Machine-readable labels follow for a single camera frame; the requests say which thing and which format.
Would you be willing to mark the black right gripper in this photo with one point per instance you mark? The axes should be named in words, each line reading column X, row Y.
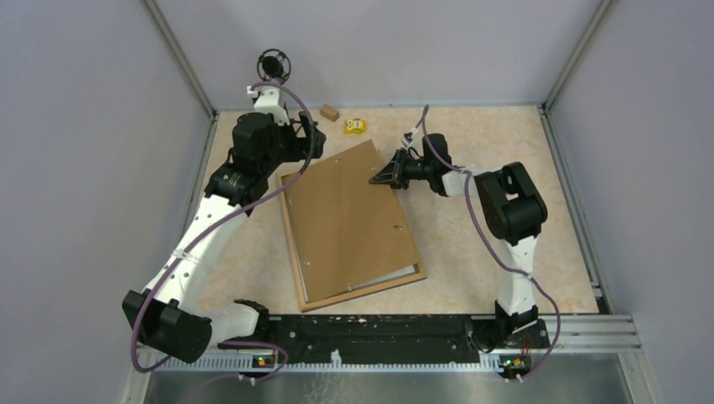
column 392, row 174

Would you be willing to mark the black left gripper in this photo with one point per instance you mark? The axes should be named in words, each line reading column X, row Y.
column 299, row 143

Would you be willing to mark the brown cardboard backing board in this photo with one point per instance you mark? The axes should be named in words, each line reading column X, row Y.
column 351, row 217

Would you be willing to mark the wooden picture frame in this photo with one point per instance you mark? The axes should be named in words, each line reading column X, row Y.
column 362, row 295

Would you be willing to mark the beach landscape photo print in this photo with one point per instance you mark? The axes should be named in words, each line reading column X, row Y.
column 309, row 292

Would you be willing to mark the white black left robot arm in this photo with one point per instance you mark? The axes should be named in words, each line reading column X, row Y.
column 165, row 314

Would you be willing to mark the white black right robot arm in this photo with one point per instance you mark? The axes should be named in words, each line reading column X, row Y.
column 512, row 208

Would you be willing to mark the yellow toy car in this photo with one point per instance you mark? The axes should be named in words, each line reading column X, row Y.
column 354, row 126

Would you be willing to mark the small wooden block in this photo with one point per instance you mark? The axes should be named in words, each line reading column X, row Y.
column 329, row 112

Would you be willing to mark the black microphone on tripod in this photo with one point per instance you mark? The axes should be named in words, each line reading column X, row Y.
column 273, row 65

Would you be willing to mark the aluminium frame rail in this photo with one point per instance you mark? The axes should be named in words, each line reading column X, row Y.
column 584, row 335

